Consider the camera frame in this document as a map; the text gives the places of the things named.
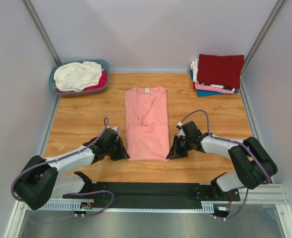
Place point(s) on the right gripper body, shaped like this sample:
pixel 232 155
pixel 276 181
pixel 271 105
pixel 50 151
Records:
pixel 182 146

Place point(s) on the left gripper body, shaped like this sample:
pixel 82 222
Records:
pixel 114 151

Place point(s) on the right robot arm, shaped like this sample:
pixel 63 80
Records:
pixel 253 166

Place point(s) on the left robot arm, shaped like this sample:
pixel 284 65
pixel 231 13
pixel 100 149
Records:
pixel 44 179

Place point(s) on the blue folded t-shirt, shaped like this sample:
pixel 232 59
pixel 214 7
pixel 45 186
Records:
pixel 203 93

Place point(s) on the pink printed folded t-shirt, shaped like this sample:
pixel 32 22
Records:
pixel 210 88

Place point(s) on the magenta t-shirt in basket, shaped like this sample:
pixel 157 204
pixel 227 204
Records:
pixel 102 79

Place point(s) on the cream white t-shirt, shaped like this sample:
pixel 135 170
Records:
pixel 76 67

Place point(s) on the white folded t-shirt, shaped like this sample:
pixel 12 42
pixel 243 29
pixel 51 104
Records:
pixel 194 68

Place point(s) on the grey laundry basket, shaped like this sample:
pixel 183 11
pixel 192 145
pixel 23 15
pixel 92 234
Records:
pixel 52 85

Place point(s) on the dark red folded t-shirt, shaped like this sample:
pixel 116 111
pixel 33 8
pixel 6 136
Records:
pixel 220 70

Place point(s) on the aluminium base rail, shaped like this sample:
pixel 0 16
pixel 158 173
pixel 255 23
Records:
pixel 263 194

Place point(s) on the left aluminium frame post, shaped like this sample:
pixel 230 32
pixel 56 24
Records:
pixel 40 28

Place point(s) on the aluminium frame post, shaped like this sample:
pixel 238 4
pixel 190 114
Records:
pixel 263 32
pixel 40 28

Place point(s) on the right aluminium frame post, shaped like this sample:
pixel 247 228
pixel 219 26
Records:
pixel 263 32

